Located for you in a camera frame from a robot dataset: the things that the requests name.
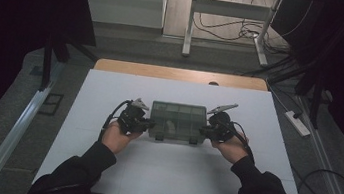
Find black floor plate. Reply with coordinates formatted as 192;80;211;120
38;91;64;118

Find black metal stand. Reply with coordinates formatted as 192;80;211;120
38;36;100;100
261;53;331;131

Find dark clear plastic compartment box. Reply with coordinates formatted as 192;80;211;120
146;98;211;147

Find person's left hand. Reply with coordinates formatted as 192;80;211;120
99;119;144;157

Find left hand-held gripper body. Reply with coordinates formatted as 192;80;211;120
117;95;157;139

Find white power strip cable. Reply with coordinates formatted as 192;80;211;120
261;79;293;114

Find left hand-held gripper cable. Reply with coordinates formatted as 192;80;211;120
98;96;134;146

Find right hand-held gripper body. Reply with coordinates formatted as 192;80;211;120
204;100;241;145

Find person's right hand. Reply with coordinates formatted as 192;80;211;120
209;129;252;166

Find tangle of black floor cables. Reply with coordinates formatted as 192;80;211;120
189;10;294;57

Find wooden table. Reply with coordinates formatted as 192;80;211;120
93;56;270;93

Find white desk frame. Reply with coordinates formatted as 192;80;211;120
180;0;283;69

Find white power strip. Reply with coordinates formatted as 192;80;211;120
281;109;314;139

